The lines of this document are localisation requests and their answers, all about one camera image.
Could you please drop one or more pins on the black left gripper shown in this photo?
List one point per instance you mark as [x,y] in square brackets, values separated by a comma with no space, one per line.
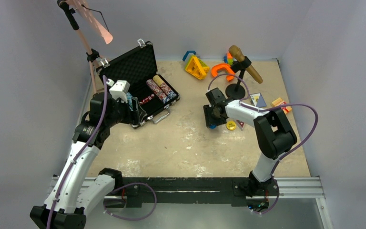
[128,118]

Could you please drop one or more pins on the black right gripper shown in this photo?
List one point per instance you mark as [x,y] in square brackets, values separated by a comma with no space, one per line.
[209,119]

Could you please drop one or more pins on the light blue chip stack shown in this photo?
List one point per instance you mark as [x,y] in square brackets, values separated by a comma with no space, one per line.
[130,105]

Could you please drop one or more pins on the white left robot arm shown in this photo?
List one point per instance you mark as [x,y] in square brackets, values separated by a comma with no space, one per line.
[68,206]

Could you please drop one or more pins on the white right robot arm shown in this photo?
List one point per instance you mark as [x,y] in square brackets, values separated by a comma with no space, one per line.
[274,133]

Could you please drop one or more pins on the red dice row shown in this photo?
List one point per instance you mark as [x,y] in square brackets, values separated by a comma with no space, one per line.
[147,99]

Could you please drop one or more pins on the yellow big blind button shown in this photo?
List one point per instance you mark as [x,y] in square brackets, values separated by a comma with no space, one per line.
[231,125]

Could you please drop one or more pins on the red triangular button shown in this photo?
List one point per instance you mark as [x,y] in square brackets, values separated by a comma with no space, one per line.
[240,124]

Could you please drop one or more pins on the purple red blue chip row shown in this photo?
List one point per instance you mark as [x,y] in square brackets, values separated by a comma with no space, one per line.
[157,91]

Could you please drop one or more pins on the yellow red blue chip row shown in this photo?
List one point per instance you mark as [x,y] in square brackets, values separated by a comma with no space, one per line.
[165,88]

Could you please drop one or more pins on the orange curved toy track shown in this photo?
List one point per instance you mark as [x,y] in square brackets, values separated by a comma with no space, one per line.
[221,68]

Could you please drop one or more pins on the blue playing card box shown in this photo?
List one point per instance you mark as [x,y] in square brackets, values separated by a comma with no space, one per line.
[257,100]

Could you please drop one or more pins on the black poker chip case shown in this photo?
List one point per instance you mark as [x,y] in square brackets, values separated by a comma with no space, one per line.
[136,67]

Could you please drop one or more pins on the yellow triangular toy block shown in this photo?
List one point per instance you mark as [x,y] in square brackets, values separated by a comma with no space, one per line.
[197,68]

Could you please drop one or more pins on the blue orange toy blocks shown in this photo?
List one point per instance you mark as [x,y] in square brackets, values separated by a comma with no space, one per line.
[228,59]

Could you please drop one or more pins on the red playing card box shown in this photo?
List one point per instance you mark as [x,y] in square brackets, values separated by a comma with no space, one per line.
[278,102]

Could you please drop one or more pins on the brown wooden microphone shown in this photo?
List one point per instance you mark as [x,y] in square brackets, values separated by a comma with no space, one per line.
[246,64]

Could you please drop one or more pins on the blue angled toy piece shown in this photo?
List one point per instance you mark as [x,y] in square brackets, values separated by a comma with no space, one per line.
[188,54]

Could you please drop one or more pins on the pink tripod stand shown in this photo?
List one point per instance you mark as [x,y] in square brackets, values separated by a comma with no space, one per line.
[94,59]

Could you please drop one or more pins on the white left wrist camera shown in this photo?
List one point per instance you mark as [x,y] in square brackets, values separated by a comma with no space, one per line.
[118,89]

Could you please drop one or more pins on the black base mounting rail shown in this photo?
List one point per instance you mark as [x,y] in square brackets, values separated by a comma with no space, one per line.
[237,191]

